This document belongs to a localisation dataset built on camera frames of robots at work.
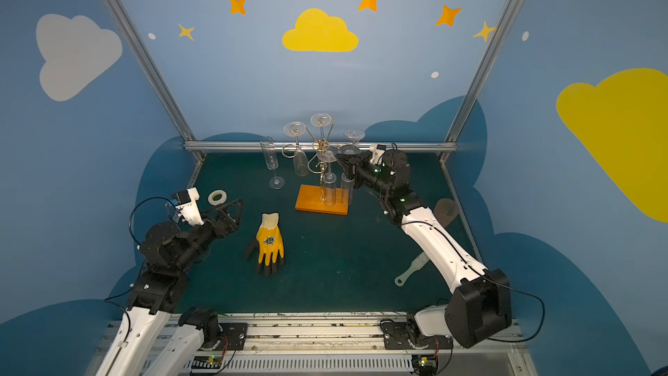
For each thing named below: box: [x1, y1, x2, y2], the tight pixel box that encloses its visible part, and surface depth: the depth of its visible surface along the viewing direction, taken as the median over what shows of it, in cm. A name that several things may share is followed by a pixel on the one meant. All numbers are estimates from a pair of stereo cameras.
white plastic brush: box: [394, 252, 430, 288], surface depth 90 cm
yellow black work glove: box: [245, 212, 286, 277], surface depth 92 cm
